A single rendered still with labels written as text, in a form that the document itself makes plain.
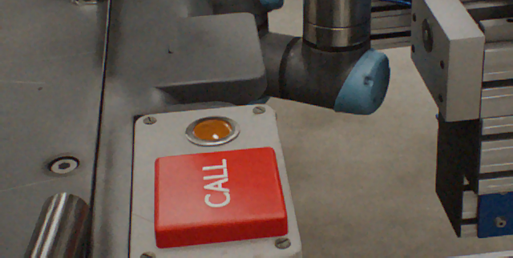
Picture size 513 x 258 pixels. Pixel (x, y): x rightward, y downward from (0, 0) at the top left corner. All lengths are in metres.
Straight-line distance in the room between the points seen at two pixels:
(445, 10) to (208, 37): 0.39
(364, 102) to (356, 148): 1.70
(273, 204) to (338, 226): 2.05
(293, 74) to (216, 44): 0.50
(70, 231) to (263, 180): 0.09
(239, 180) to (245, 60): 0.14
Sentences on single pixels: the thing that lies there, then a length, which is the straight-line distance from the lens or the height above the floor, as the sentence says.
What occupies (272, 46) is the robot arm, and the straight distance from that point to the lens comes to 1.13.
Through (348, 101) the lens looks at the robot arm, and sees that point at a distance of 1.09.
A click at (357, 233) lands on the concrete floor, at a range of 2.48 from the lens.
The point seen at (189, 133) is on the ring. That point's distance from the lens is 0.52.
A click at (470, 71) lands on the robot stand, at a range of 0.94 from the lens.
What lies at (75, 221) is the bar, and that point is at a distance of 0.45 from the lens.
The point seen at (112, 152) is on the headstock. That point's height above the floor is 1.26.
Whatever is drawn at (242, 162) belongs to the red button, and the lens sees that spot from 0.48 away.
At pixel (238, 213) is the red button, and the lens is 0.45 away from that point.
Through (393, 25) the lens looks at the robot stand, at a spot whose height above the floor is 0.89.
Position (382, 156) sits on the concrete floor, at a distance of 2.76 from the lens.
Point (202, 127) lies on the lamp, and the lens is 0.53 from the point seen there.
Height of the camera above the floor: 1.53
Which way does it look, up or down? 31 degrees down
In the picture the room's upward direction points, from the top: 4 degrees counter-clockwise
